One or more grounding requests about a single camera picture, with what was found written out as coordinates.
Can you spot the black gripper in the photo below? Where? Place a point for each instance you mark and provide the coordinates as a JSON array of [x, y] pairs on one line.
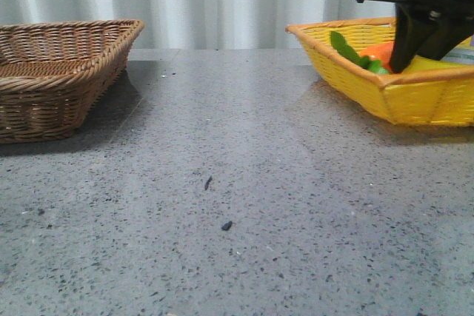
[[429, 28]]

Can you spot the brown wicker basket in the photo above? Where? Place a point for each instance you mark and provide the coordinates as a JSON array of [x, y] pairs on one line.
[[53, 73]]

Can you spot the orange toy carrot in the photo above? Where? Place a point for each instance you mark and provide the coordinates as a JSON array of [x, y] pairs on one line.
[[375, 59]]

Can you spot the yellow woven basket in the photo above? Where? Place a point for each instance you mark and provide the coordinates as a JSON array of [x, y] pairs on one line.
[[441, 94]]

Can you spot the yellow tape roll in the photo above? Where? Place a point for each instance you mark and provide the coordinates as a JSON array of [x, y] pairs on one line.
[[457, 57]]

